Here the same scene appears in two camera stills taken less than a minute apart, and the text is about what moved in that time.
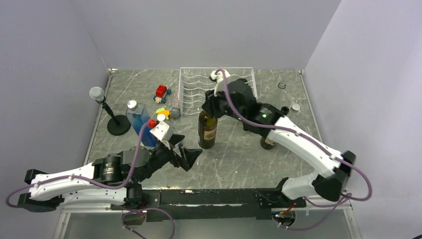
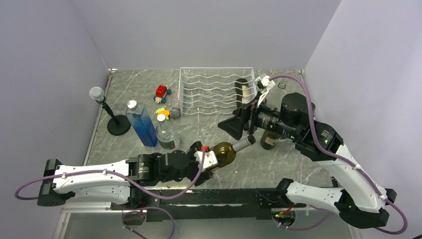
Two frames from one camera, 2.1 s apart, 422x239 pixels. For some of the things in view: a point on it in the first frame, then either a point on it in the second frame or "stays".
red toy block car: x=161 y=92 stays
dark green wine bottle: x=207 y=130 -> x=225 y=153
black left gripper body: x=164 y=154 -> x=192 y=169
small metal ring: x=283 y=88 stays
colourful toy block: x=161 y=110 stays
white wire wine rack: x=195 y=82 stays
